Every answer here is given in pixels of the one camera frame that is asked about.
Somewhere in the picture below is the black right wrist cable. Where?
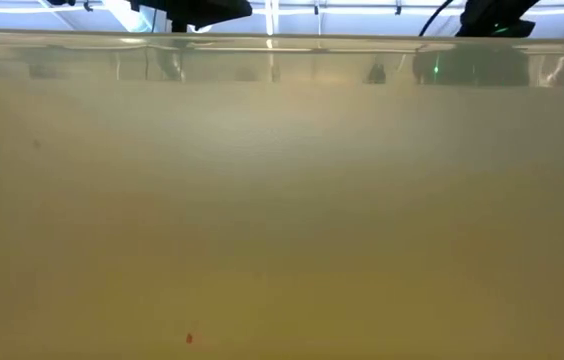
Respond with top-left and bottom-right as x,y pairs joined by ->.
418,0 -> 456,37

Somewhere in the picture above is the yellow translucent plastic bin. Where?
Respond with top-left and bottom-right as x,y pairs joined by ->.
0,28 -> 564,360

